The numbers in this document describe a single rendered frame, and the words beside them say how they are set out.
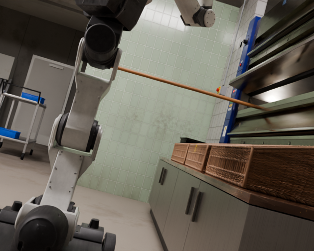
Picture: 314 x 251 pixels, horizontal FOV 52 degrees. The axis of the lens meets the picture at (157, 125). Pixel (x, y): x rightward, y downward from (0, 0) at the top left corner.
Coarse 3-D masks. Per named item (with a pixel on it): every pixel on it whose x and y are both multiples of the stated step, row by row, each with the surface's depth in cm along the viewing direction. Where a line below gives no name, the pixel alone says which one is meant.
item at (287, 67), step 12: (300, 48) 182; (312, 48) 176; (276, 60) 209; (288, 60) 202; (300, 60) 195; (312, 60) 189; (252, 72) 247; (264, 72) 237; (276, 72) 227; (288, 72) 218; (300, 72) 210; (228, 84) 302; (240, 84) 286; (252, 84) 272; (264, 84) 260
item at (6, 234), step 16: (16, 208) 142; (48, 208) 105; (0, 224) 134; (32, 224) 94; (48, 224) 95; (64, 224) 104; (96, 224) 148; (0, 240) 117; (16, 240) 93; (32, 240) 92; (48, 240) 94; (64, 240) 101; (80, 240) 140; (96, 240) 143
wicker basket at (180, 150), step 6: (174, 144) 288; (180, 144) 261; (186, 144) 240; (246, 144) 240; (174, 150) 283; (180, 150) 256; (186, 150) 235; (174, 156) 275; (180, 156) 250; (186, 156) 235; (180, 162) 243
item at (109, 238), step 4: (104, 236) 155; (108, 236) 148; (112, 236) 149; (104, 240) 155; (108, 240) 145; (112, 240) 146; (104, 244) 145; (108, 244) 144; (112, 244) 144; (104, 248) 142; (108, 248) 143; (112, 248) 143
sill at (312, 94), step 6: (294, 96) 202; (300, 96) 194; (306, 96) 188; (312, 96) 181; (276, 102) 225; (282, 102) 216; (288, 102) 208; (252, 108) 267; (258, 108) 254; (264, 108) 243
